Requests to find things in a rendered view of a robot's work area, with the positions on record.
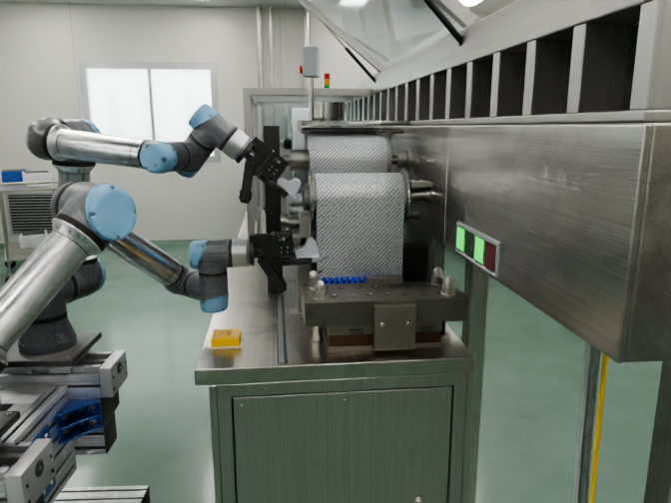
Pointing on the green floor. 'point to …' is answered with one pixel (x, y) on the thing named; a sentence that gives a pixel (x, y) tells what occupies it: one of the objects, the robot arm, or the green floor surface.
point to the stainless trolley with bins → (20, 181)
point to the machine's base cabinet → (343, 439)
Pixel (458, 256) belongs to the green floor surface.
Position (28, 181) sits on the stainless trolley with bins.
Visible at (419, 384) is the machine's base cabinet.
